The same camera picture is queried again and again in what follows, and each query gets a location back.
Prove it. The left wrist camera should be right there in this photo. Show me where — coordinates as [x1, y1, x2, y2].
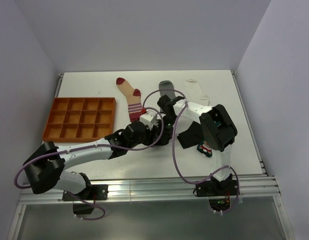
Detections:
[139, 108, 158, 130]

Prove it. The aluminium table frame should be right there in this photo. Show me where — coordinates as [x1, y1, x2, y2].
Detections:
[9, 72, 297, 240]

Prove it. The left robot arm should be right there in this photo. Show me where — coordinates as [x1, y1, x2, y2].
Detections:
[22, 121, 164, 200]

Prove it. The teal christmas sock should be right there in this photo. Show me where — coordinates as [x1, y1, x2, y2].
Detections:
[196, 140, 213, 158]

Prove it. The black sock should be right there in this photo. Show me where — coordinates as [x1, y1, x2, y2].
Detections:
[155, 126, 173, 146]
[177, 121, 204, 149]

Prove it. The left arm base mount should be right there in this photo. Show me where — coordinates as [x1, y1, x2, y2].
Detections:
[62, 184, 109, 216]

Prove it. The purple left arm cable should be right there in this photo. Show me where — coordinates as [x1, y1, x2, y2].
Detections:
[14, 107, 165, 221]

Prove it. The grey sock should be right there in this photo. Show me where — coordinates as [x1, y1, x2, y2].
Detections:
[158, 80, 176, 100]

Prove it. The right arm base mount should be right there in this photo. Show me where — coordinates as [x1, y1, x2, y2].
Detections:
[192, 179, 240, 213]

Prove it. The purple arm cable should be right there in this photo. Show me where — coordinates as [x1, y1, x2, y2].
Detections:
[14, 107, 165, 221]
[141, 89, 240, 215]

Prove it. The white sock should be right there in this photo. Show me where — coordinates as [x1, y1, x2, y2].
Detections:
[185, 79, 210, 106]

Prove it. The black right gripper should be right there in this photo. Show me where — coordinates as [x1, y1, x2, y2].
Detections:
[153, 115, 180, 145]

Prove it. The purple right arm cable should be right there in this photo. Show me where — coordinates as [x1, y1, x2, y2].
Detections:
[141, 89, 240, 215]

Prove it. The beige red striped sock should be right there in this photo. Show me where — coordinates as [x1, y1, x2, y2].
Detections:
[116, 77, 143, 122]

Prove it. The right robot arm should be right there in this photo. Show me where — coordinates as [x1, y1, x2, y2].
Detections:
[157, 95, 240, 198]

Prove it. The orange compartment tray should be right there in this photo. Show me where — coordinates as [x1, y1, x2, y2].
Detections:
[42, 97, 116, 143]

